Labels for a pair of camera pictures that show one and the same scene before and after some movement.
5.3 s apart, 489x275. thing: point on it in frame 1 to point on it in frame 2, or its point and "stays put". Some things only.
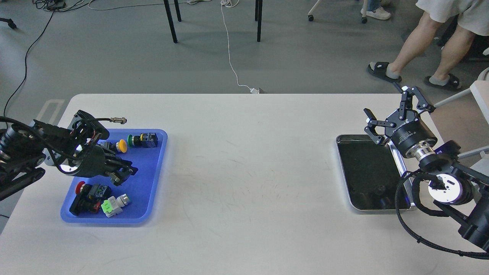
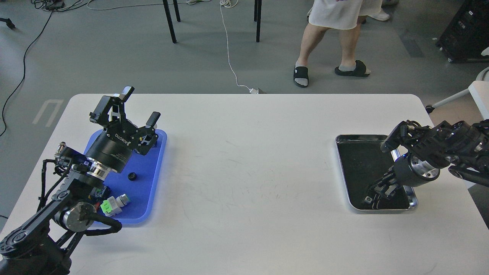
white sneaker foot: (379, 13) stays put
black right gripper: (409, 135) to (408, 171)
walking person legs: (472, 18) to (345, 15)
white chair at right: (480, 89) stays put
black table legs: (258, 17) stays put
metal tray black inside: (371, 172) stays put
